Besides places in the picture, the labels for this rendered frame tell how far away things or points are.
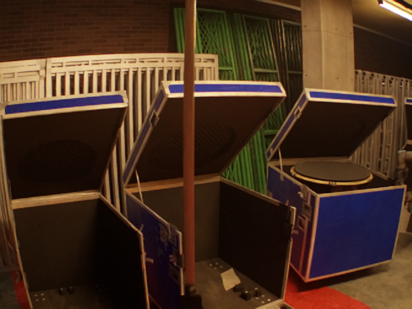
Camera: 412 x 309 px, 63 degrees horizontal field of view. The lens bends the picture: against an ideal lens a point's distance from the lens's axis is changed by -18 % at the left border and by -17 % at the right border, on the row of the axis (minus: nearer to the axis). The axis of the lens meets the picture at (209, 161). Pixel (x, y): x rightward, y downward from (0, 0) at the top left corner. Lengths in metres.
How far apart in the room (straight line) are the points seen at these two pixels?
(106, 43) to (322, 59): 2.70
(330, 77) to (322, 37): 0.49
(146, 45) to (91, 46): 0.81
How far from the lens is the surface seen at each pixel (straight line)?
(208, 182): 3.44
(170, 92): 2.27
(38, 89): 3.74
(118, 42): 5.21
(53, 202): 2.99
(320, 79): 4.44
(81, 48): 5.04
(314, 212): 3.15
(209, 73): 4.51
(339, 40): 4.71
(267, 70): 5.93
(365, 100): 3.52
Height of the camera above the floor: 1.84
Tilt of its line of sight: 12 degrees down
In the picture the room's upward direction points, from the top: 1 degrees clockwise
